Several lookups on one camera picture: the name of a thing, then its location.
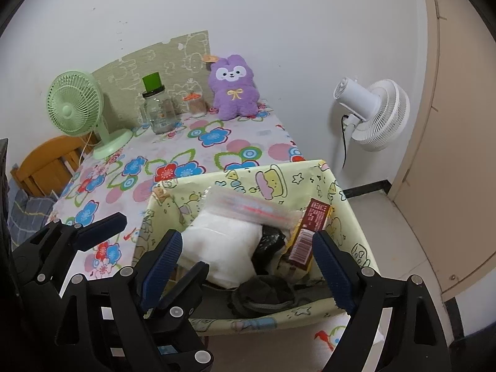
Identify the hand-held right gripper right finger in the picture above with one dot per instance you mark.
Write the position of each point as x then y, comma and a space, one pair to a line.
333, 271

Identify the yellow cartoon storage box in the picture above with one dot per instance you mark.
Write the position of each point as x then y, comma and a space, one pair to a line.
271, 178

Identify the clear plastic packet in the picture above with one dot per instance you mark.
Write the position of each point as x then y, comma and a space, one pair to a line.
248, 207

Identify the white standing fan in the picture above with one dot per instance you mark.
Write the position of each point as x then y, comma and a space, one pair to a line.
383, 116

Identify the beige door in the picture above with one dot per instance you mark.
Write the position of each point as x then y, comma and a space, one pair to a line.
457, 124

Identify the glass mug jar green lid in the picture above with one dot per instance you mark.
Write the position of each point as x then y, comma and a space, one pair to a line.
157, 112

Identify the green patterned wall board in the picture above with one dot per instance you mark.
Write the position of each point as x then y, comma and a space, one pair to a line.
128, 69

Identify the floral tablecloth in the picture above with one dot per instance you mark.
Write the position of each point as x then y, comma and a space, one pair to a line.
174, 170

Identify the grey plaid pillow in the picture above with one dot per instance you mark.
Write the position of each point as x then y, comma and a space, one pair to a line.
27, 209

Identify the grey sock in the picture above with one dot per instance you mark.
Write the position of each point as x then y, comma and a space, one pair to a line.
259, 292

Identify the wooden bed headboard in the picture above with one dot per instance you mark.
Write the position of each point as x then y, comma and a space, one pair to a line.
42, 162

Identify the small jar orange lid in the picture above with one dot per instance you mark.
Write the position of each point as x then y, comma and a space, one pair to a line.
197, 106

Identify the pink red printed packet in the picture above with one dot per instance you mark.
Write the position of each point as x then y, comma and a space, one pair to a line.
314, 217

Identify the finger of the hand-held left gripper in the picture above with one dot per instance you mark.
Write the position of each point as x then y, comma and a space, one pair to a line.
182, 290
102, 228

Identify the green desk fan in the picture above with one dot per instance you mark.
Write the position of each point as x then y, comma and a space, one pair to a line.
71, 104

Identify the white towel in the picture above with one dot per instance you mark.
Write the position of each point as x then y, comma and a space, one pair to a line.
224, 240

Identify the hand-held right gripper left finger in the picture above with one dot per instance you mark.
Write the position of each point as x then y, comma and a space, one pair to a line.
161, 267

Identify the purple plush rabbit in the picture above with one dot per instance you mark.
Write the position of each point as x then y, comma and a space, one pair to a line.
232, 97

